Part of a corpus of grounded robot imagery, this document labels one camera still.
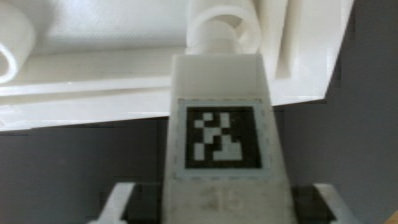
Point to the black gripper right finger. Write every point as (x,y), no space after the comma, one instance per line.
(321,206)

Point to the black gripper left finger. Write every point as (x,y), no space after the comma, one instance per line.
(131,207)

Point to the white square table top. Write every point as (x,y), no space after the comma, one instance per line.
(103,57)

